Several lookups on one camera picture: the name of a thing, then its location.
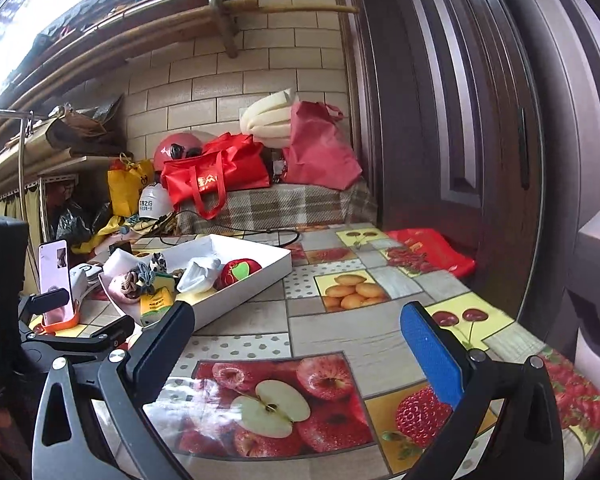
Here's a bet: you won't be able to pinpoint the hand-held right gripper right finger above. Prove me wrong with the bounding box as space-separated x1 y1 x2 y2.
400 301 566 480

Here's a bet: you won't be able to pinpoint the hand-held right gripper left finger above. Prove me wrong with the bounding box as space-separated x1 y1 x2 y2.
31 300 196 480

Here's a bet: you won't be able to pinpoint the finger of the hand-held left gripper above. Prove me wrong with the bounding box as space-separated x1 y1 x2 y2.
22 317 136 362
19 290 71 324

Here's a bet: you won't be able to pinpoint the yellow tissue pack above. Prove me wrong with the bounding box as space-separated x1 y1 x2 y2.
139 291 176 328

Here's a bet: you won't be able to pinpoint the pink plush toy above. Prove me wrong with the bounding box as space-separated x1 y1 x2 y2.
108 275 146 306

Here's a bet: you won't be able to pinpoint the braided rope toy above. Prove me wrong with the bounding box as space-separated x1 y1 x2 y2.
121 265 156 296

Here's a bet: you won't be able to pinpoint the white plastic bag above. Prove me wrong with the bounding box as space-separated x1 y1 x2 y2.
176 256 224 295

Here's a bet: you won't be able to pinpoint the white cloth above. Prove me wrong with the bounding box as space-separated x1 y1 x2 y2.
103 251 141 278

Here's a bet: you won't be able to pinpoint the red apple plush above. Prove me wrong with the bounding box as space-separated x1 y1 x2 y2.
221 257 262 288

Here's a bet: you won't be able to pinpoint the white cardboard tray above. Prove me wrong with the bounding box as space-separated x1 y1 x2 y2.
97 233 293 331

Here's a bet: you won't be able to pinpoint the smartphone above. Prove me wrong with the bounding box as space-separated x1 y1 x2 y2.
39 239 72 323

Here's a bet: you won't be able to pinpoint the orange phone stand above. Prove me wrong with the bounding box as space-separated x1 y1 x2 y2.
41 307 82 335

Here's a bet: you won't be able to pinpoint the white plastic case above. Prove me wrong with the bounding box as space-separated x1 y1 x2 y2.
70 274 92 311

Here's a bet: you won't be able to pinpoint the beige curtain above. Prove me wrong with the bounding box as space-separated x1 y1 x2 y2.
0 187 46 261

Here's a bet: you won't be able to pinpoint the black plastic bag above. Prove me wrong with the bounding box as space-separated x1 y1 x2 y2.
55 200 112 246

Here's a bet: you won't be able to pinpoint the yellow cloth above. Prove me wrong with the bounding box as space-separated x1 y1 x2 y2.
72 215 131 256

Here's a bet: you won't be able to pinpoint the fruit print tablecloth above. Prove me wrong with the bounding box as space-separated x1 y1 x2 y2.
30 222 600 480

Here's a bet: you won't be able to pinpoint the red printed bag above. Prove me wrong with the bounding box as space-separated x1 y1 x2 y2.
384 227 477 278

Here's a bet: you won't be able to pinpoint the wooden shelf rack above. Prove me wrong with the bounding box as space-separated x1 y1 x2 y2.
0 107 131 201

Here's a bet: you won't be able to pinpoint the metal pipe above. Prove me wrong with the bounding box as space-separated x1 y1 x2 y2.
0 109 35 196

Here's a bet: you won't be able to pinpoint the yellow shopping bag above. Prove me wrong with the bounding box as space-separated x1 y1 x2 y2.
107 152 156 218

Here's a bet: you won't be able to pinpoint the white helmet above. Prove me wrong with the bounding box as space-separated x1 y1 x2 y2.
137 182 175 221

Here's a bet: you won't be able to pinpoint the red tote bag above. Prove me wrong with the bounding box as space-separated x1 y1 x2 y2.
160 132 272 220

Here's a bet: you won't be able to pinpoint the plaid cushion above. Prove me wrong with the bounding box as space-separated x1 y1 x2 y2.
175 180 376 236

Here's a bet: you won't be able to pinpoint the red helmet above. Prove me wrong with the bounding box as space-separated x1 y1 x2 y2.
153 132 216 173

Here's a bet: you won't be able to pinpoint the red non-woven bag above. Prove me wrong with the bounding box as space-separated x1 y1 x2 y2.
280 101 363 192

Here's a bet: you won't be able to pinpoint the white foam pads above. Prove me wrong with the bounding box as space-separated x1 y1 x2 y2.
239 87 301 150

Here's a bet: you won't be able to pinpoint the dark brown door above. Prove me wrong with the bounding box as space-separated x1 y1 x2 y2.
337 0 600 326

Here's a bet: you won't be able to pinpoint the bamboo pole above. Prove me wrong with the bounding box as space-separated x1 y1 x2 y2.
105 0 362 68

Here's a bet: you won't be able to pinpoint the black cable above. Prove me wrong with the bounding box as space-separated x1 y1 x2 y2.
225 227 302 247

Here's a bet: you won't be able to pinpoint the door handle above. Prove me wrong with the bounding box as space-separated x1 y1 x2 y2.
517 107 531 190

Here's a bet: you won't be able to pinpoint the metal pipe bracket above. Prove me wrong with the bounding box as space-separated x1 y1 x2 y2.
209 0 239 59

